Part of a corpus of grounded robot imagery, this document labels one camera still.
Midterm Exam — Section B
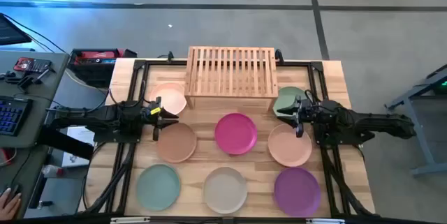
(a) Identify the dark green plate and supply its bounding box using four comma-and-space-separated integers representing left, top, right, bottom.
272, 86, 308, 117

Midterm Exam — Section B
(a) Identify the brown plate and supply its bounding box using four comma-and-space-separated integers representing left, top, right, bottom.
156, 122, 198, 164

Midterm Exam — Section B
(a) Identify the purple plate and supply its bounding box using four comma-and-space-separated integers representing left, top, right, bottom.
274, 167, 321, 218

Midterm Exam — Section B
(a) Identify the black computer mouse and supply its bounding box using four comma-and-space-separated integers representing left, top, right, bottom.
2, 183, 22, 200

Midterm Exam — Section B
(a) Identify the black keyboard with blue lights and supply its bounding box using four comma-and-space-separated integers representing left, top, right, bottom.
0, 95, 34, 137

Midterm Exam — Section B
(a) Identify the wooden slatted shelf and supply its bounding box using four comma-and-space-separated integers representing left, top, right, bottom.
184, 45, 279, 112

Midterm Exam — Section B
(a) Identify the thin black cable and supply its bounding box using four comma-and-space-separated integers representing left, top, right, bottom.
1, 13, 69, 54

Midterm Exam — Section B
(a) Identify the beige plate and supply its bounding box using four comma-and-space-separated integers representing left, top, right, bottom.
203, 166, 248, 215

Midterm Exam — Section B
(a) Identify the black aluminium table frame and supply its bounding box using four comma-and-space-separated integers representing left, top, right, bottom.
83, 58, 376, 218

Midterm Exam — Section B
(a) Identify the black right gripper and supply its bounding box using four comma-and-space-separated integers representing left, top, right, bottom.
275, 94, 317, 138

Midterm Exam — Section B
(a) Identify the white box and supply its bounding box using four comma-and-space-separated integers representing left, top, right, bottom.
61, 125, 96, 168

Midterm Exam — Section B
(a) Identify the grey side desk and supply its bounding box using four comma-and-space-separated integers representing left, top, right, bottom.
0, 50, 71, 220

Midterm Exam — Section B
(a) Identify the person's hand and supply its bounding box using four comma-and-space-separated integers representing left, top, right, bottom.
0, 187, 22, 221

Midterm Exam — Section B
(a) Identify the red and black tool case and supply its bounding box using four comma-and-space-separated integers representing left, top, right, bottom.
68, 47, 138, 89

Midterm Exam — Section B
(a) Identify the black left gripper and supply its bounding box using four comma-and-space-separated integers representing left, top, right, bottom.
139, 96, 179, 142

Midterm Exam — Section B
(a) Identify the black tool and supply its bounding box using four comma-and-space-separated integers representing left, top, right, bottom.
0, 69, 50, 92

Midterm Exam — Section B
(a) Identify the black slanted beam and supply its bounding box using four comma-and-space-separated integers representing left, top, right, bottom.
36, 126, 95, 161

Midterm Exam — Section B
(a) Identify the black monitor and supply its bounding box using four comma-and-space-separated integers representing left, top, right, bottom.
0, 13, 33, 46

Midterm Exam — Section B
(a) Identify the white strip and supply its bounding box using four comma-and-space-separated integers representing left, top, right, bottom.
110, 216, 151, 224
306, 218, 346, 224

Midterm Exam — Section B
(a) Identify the magenta plate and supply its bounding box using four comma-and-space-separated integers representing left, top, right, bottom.
214, 112, 258, 156

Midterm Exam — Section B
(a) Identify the clear plastic bottle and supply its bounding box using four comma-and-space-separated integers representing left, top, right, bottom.
41, 163, 66, 179

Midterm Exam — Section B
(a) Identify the pale pink plate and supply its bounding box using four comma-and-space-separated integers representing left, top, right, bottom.
149, 82, 188, 116

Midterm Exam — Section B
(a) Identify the teal plate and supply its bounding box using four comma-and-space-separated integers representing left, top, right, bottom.
135, 163, 182, 212

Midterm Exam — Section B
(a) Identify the black cable bundle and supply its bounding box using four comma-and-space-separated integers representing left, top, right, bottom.
321, 145, 376, 217
78, 142, 137, 215

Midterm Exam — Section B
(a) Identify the grey metal table stand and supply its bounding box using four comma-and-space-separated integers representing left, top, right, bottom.
385, 64, 447, 178

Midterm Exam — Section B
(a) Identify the red and black handheld device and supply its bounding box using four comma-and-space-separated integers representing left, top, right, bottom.
13, 57, 53, 74

